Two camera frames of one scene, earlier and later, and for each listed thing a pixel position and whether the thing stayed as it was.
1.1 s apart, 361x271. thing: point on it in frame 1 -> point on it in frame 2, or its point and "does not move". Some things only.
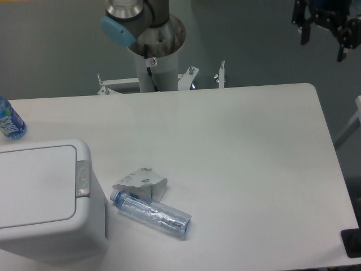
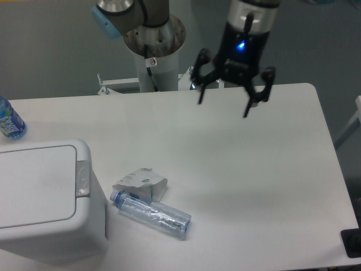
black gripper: x=330 y=14 -> x=237 y=61
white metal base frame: x=185 y=81 does not move
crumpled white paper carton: x=144 y=182 does not move
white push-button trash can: x=52 y=207 does not move
